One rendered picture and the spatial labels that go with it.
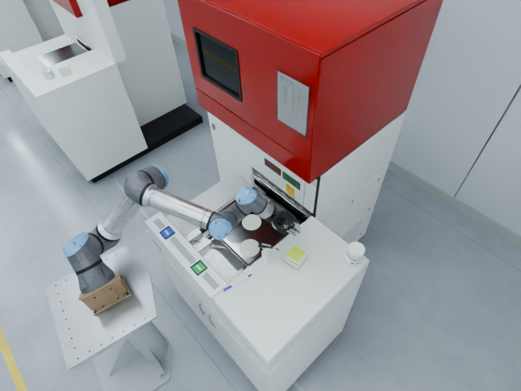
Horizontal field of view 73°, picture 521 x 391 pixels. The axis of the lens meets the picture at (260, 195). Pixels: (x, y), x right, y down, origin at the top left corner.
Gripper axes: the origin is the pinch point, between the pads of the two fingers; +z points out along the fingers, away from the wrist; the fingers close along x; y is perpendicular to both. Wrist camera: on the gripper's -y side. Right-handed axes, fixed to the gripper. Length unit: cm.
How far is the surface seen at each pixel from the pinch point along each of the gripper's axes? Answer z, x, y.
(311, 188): -2.2, 18.1, -8.6
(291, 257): 0.1, -9.7, 8.8
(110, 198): -28, -102, -189
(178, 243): -30, -41, -24
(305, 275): 9.4, -12.2, 12.7
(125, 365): 8, -140, -51
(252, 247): -2.4, -21.8, -14.2
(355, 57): -39, 62, 11
